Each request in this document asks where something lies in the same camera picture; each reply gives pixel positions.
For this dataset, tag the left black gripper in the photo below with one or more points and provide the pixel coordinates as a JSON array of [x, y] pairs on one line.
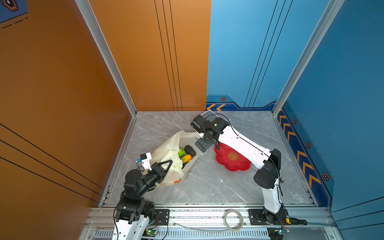
[[158, 172]]

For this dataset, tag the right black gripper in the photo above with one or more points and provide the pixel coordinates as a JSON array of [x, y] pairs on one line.
[[201, 145]]

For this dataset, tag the cream plastic bag orange prints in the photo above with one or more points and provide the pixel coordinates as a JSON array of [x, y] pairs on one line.
[[169, 150]]

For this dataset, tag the green yellow papaya fruit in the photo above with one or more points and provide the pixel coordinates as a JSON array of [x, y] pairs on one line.
[[186, 159]]

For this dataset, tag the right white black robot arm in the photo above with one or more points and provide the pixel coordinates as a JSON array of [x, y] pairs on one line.
[[267, 162]]

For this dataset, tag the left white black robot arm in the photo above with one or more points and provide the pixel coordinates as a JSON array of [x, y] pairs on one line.
[[133, 213]]

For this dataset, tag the white grey tissue box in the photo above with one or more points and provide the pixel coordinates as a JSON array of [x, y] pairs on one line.
[[208, 114]]

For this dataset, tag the red flower-shaped plate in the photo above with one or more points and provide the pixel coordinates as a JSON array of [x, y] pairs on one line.
[[231, 159]]

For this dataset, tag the left green circuit board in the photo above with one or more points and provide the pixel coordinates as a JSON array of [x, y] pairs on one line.
[[150, 233]]

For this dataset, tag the green circuit board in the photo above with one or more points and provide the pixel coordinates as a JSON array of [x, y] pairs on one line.
[[150, 233], [277, 233]]

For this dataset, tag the coiled clear tube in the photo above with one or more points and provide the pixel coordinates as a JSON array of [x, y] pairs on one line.
[[233, 220]]

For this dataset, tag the yellow black screwdriver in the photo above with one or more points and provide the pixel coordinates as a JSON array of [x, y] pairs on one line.
[[295, 221]]

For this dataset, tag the right green circuit board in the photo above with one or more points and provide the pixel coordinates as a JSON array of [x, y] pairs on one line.
[[277, 233]]

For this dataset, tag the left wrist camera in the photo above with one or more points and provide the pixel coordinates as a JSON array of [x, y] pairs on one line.
[[144, 162]]

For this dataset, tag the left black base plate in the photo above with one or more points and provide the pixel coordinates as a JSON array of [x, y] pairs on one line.
[[161, 218]]

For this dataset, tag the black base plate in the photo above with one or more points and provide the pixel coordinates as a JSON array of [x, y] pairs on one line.
[[161, 218], [264, 217]]

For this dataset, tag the aluminium rail frame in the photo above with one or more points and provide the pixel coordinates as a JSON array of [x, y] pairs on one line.
[[205, 222]]

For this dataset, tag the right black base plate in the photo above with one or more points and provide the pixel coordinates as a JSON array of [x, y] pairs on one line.
[[264, 217]]

